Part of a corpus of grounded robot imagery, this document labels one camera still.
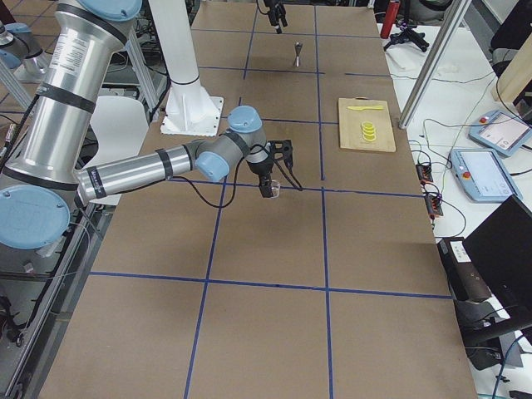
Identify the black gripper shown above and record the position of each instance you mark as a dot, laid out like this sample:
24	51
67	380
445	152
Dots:
259	168
273	9

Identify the clear glass shaker cup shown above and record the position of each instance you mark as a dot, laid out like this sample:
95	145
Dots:
274	189

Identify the steel measuring jigger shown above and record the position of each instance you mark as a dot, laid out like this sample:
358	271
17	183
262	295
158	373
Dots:
297	48

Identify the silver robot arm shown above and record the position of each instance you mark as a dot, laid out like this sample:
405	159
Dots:
41	185

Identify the wooden cutting board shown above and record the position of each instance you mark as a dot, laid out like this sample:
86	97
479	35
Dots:
350	129

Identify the yellow plastic knife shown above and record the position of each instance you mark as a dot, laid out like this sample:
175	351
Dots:
366	108

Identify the red thermos bottle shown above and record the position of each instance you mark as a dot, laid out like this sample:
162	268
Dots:
390	18

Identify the black tripod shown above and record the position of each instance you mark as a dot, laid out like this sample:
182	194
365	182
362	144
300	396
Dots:
408	34

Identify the white plastic chair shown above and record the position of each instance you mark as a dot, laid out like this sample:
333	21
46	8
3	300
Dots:
120	126

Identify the near blue teach pendant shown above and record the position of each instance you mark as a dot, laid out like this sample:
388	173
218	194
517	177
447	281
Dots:
483	175

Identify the blue teach pendant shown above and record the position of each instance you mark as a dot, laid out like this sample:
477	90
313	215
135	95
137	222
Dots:
483	175
501	132

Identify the black computer box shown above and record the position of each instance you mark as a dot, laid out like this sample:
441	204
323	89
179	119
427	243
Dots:
463	277

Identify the far blue teach pendant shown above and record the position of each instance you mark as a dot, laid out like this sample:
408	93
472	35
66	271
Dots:
501	132

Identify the black monitor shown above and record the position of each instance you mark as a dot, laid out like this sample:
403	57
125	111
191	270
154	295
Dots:
500	249

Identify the white camera mast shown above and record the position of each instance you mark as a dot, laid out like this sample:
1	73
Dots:
189	110

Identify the aluminium frame post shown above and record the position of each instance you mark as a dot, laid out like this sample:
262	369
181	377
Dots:
447	29

